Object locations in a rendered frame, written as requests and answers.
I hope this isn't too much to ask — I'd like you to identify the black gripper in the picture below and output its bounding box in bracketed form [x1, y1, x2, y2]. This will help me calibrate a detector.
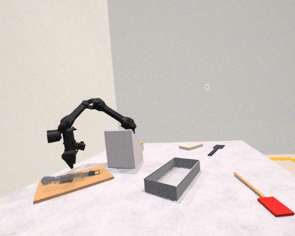
[62, 138, 78, 169]

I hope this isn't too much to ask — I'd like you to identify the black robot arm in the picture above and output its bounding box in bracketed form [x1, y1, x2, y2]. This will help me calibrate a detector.
[47, 98, 137, 151]

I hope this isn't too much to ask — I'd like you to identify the red spatula with wooden handle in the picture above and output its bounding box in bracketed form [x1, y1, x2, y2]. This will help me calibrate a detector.
[233, 172, 294, 218]

